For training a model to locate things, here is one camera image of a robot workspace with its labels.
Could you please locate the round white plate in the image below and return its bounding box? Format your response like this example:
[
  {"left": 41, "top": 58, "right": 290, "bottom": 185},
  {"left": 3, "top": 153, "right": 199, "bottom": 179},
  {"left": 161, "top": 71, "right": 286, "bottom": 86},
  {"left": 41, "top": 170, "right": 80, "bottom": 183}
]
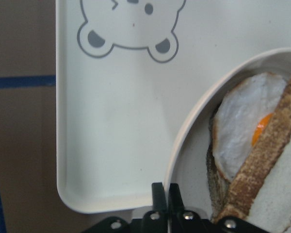
[{"left": 165, "top": 48, "right": 291, "bottom": 233}]

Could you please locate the fried egg toy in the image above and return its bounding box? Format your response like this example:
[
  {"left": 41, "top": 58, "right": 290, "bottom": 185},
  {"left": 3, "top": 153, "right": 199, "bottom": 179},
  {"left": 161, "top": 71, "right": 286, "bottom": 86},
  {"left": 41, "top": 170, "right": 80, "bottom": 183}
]
[{"left": 212, "top": 72, "right": 287, "bottom": 182}]

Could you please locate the cream bear tray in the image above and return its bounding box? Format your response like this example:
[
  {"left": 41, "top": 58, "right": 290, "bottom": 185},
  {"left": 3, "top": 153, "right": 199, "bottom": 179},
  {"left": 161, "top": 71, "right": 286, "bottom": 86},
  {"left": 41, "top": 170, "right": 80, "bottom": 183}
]
[{"left": 56, "top": 0, "right": 291, "bottom": 214}]

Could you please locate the bread slice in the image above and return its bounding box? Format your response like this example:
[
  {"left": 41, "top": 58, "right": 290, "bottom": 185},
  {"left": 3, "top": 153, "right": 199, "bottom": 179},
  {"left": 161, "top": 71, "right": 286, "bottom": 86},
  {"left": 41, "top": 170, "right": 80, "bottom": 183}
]
[
  {"left": 206, "top": 116, "right": 230, "bottom": 217},
  {"left": 212, "top": 77, "right": 291, "bottom": 233}
]

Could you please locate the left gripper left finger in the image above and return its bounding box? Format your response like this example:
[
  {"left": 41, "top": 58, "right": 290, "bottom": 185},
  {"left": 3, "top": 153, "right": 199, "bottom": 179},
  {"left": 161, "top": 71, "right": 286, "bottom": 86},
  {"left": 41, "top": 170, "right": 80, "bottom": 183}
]
[{"left": 151, "top": 183, "right": 168, "bottom": 218}]

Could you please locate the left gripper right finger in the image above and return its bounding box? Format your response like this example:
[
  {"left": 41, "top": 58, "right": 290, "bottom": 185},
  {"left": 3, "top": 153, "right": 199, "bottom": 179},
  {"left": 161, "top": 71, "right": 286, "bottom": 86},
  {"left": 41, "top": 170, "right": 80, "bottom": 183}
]
[{"left": 169, "top": 183, "right": 185, "bottom": 218}]

